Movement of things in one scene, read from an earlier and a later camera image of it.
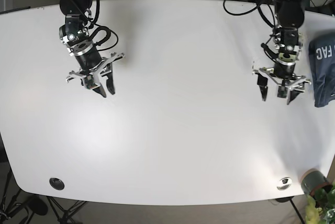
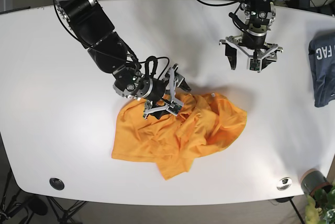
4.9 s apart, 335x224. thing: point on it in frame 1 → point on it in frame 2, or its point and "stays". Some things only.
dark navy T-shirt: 322,63 stays
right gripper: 284,69 → 254,36
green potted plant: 320,207 stays
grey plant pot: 313,179 stays
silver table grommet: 284,183 stays
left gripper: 88,58 → 136,84
